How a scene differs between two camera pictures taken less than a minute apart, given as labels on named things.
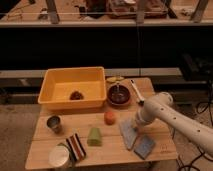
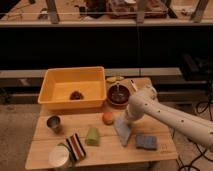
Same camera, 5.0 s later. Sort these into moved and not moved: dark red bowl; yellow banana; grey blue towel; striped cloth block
Moved: grey blue towel
Not moved: dark red bowl; yellow banana; striped cloth block
